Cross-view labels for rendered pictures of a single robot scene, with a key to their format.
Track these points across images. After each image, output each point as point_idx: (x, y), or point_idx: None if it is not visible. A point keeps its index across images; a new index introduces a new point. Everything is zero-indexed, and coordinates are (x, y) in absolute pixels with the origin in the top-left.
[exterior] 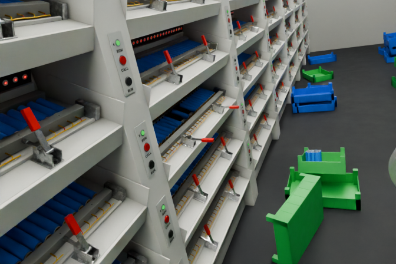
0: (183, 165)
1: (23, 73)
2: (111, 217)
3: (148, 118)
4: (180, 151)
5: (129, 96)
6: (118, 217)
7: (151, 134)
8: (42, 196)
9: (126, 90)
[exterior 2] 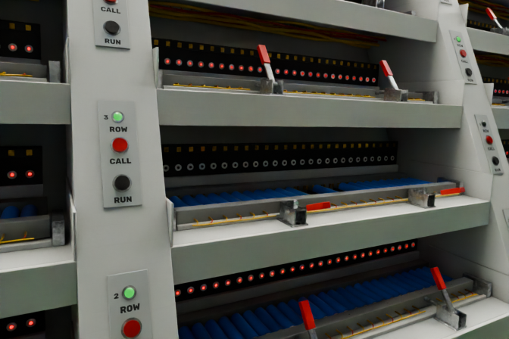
0: (245, 244)
1: (26, 43)
2: (2, 254)
3: (149, 104)
4: (261, 225)
5: (108, 51)
6: (8, 258)
7: (146, 132)
8: None
9: (102, 38)
